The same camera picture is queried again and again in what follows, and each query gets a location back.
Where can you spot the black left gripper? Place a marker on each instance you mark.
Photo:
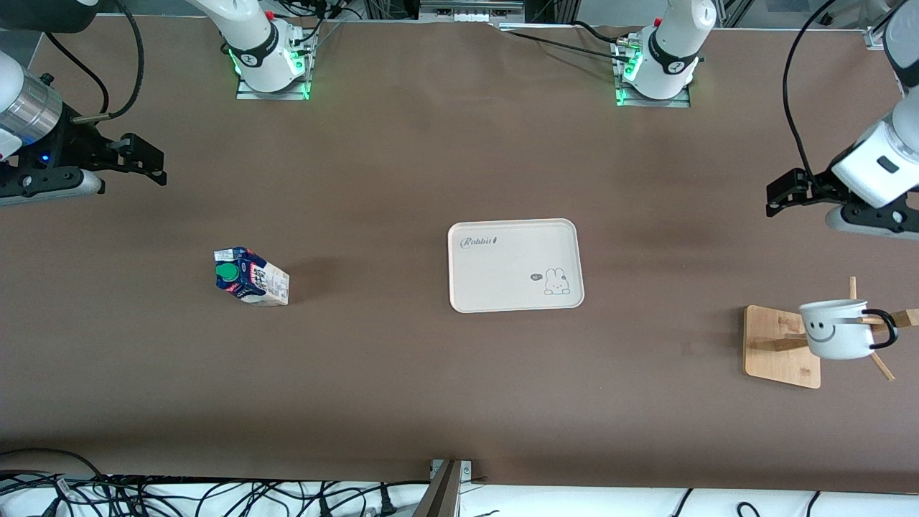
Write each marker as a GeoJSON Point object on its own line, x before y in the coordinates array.
{"type": "Point", "coordinates": [816, 188]}

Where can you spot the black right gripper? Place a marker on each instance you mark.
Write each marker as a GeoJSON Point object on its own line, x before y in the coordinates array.
{"type": "Point", "coordinates": [74, 143]}

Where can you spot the blue milk carton green cap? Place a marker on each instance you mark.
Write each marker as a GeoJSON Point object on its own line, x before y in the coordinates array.
{"type": "Point", "coordinates": [251, 283]}

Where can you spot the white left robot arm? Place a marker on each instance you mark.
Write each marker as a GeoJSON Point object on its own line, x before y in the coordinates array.
{"type": "Point", "coordinates": [876, 165]}

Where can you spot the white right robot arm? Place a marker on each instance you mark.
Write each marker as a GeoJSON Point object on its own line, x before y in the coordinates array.
{"type": "Point", "coordinates": [251, 43]}

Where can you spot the wooden cup rack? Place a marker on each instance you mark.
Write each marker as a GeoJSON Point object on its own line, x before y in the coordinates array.
{"type": "Point", "coordinates": [775, 359]}

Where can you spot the beige rabbit print tray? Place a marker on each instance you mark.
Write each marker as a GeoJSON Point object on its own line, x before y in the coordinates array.
{"type": "Point", "coordinates": [517, 294]}

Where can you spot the white power strip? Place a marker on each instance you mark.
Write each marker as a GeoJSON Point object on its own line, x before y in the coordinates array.
{"type": "Point", "coordinates": [470, 14]}

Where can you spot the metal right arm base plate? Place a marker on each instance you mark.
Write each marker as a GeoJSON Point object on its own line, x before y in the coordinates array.
{"type": "Point", "coordinates": [248, 94]}

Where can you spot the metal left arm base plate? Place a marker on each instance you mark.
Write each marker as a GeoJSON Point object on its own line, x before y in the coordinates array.
{"type": "Point", "coordinates": [682, 102]}

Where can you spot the silver corner bracket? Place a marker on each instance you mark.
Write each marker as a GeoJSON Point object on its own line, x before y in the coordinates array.
{"type": "Point", "coordinates": [876, 39]}

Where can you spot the aluminium profile with bracket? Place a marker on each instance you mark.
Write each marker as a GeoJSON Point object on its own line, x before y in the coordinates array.
{"type": "Point", "coordinates": [441, 495]}

